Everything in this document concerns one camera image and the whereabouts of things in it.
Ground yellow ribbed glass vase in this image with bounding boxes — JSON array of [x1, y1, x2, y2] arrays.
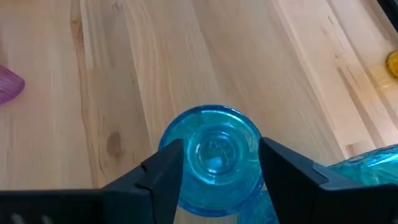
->
[[385, 49, 398, 79]]

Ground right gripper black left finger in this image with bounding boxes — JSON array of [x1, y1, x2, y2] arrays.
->
[[0, 139, 185, 224]]

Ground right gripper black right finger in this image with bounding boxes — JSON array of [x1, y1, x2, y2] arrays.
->
[[259, 136, 398, 224]]

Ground pink ribbed oval glass vase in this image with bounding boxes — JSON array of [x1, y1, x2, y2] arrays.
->
[[0, 64, 25, 106]]

